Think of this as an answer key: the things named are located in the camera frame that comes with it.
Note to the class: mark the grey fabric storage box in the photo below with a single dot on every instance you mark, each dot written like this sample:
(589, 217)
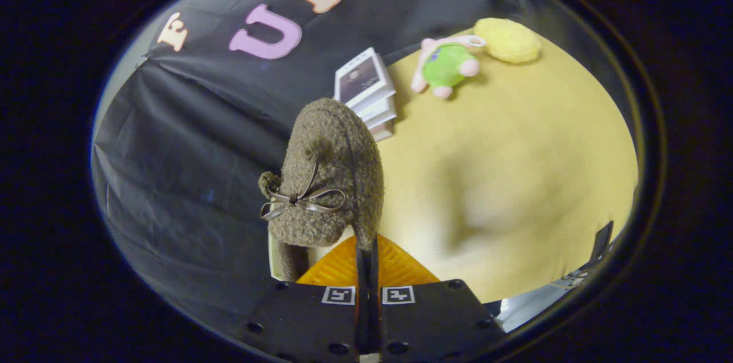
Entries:
(276, 254)

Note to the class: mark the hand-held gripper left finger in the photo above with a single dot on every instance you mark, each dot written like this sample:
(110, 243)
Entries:
(309, 323)

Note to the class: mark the green and pink plush toy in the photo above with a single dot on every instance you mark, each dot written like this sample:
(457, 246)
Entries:
(449, 65)

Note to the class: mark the pinkish brown book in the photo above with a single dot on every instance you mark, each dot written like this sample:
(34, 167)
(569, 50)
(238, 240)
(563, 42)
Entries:
(385, 133)

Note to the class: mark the brown fuzzy shoe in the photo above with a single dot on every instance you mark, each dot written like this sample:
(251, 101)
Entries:
(332, 139)

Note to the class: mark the yellow fluffy plush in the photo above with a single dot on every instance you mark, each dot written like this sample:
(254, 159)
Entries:
(507, 39)

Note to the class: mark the black backdrop cloth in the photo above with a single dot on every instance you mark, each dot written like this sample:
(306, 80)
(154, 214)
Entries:
(183, 151)

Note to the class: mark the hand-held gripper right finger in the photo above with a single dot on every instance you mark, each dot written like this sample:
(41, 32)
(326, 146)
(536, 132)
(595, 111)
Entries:
(429, 323)

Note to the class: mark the white portrait cover book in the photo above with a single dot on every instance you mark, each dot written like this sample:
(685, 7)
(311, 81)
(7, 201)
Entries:
(361, 78)

